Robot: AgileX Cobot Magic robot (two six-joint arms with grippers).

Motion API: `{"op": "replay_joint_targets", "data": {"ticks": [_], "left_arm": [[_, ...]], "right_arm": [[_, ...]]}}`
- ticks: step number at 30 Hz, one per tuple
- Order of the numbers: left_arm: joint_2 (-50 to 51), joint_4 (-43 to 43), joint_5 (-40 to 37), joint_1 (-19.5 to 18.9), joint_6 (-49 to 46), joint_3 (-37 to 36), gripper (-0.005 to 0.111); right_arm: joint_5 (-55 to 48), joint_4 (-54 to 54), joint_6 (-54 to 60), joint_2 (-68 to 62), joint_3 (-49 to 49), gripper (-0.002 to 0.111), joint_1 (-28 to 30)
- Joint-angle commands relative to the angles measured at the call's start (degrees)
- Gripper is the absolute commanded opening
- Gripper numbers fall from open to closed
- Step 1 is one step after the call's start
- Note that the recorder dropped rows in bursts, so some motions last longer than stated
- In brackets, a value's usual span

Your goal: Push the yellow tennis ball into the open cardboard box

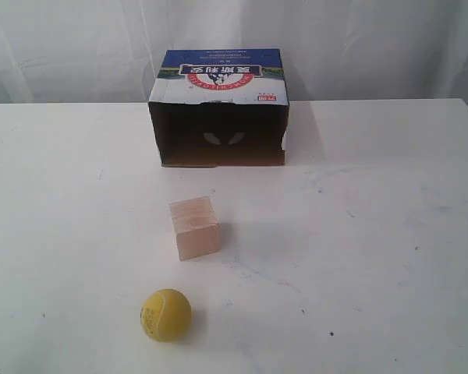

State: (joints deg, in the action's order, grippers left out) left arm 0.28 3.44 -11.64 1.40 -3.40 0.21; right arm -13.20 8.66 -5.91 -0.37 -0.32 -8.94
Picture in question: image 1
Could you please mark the blue white cardboard box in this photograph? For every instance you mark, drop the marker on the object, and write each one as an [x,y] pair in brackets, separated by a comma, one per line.
[220,107]

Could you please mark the white curtain backdrop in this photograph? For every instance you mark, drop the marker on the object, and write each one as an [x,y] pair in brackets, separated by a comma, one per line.
[104,51]

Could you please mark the yellow tennis ball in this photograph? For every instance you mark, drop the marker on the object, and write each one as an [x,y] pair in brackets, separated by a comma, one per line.
[166,315]

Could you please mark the light wooden cube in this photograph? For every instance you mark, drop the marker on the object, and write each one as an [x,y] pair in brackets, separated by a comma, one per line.
[196,227]

